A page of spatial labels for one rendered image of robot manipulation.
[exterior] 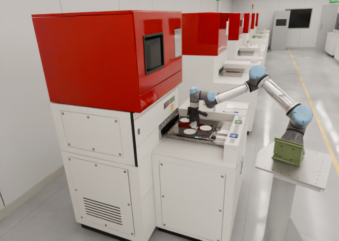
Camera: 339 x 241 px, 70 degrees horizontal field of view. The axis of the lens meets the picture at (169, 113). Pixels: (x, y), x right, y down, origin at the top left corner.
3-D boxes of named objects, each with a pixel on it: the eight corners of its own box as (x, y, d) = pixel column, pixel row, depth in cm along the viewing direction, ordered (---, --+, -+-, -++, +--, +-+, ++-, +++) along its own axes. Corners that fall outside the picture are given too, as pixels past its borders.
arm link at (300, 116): (313, 122, 164) (258, 70, 189) (319, 114, 150) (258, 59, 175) (298, 132, 164) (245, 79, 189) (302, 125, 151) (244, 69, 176)
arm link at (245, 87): (260, 77, 198) (204, 101, 205) (261, 70, 188) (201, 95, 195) (267, 89, 192) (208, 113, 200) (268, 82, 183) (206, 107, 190)
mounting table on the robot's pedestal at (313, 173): (329, 170, 180) (333, 155, 175) (320, 206, 147) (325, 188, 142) (266, 153, 205) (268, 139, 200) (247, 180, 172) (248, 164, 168)
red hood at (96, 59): (50, 102, 178) (30, 14, 156) (113, 77, 248) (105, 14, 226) (141, 113, 152) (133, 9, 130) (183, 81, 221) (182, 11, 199)
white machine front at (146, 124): (135, 166, 169) (129, 112, 154) (175, 121, 239) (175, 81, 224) (138, 167, 168) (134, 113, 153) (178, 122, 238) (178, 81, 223)
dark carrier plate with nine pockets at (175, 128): (167, 132, 201) (167, 131, 200) (180, 117, 230) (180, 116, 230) (208, 138, 188) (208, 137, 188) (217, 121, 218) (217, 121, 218)
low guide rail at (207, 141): (167, 137, 208) (167, 134, 206) (168, 136, 209) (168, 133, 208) (227, 147, 190) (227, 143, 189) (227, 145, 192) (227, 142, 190)
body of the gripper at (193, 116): (186, 119, 200) (186, 105, 195) (196, 118, 201) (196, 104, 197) (189, 123, 193) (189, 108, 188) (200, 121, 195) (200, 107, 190)
